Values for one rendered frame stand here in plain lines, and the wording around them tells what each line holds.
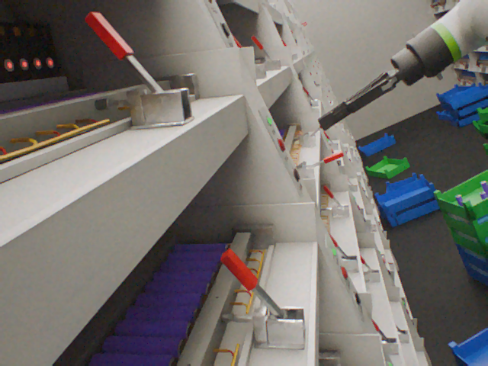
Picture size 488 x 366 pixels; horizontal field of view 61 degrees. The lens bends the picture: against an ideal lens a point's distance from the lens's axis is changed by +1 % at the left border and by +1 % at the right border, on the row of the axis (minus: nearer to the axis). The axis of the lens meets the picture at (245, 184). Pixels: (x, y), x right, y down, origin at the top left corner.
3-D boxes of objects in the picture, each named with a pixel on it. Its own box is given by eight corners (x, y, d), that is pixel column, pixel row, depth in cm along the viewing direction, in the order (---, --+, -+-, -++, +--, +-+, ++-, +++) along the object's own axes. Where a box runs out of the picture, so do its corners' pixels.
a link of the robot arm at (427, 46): (422, 24, 91) (432, 21, 83) (449, 69, 93) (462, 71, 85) (397, 41, 93) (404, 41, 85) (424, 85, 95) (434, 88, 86)
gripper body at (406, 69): (428, 78, 86) (388, 104, 89) (419, 75, 94) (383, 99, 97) (409, 47, 85) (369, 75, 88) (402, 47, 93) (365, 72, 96)
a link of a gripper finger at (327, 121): (350, 113, 95) (351, 113, 94) (324, 130, 97) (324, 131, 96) (343, 102, 94) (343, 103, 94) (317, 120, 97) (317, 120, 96)
